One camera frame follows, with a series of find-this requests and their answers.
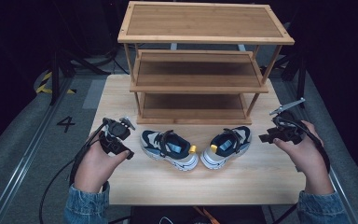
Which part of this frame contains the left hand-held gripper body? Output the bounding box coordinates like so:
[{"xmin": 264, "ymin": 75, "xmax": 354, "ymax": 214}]
[{"xmin": 99, "ymin": 116, "xmax": 136, "ymax": 156}]

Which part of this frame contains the black box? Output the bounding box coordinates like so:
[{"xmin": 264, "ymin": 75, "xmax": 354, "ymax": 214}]
[{"xmin": 130, "ymin": 205, "xmax": 268, "ymax": 224}]

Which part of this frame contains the black metal stand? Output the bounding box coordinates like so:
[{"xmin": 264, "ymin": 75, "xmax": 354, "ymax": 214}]
[
  {"xmin": 273, "ymin": 50, "xmax": 308, "ymax": 109},
  {"xmin": 49, "ymin": 46, "xmax": 111, "ymax": 106}
]

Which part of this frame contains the metal floor rail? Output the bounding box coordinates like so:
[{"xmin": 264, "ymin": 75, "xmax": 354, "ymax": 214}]
[{"xmin": 0, "ymin": 77, "xmax": 73, "ymax": 224}]

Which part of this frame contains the person's right hand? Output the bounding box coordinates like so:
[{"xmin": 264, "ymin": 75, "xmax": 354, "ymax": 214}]
[{"xmin": 272, "ymin": 119, "xmax": 336, "ymax": 197}]

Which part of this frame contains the yellow and black floor tape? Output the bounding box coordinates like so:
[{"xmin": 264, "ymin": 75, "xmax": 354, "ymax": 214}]
[{"xmin": 34, "ymin": 71, "xmax": 77, "ymax": 95}]

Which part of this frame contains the person's left hand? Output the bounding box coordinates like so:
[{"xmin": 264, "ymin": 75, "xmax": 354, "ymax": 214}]
[{"xmin": 73, "ymin": 133, "xmax": 131, "ymax": 194}]

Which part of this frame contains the beige and navy sneaker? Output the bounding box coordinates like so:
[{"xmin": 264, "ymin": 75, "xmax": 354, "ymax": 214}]
[
  {"xmin": 140, "ymin": 129, "xmax": 200, "ymax": 172},
  {"xmin": 200, "ymin": 125, "xmax": 253, "ymax": 171}
]

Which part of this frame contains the wooden three-tier shoe rack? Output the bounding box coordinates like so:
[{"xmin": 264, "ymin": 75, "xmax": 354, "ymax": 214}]
[{"xmin": 117, "ymin": 0, "xmax": 296, "ymax": 126}]

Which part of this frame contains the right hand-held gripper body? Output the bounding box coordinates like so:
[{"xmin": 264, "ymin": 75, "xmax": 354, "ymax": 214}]
[{"xmin": 268, "ymin": 97, "xmax": 308, "ymax": 146}]

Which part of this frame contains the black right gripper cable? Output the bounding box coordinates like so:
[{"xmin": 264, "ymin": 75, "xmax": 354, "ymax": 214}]
[{"xmin": 273, "ymin": 115, "xmax": 332, "ymax": 175}]

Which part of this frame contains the orange strap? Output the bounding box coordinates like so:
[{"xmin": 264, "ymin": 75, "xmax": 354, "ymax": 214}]
[{"xmin": 193, "ymin": 205, "xmax": 221, "ymax": 224}]

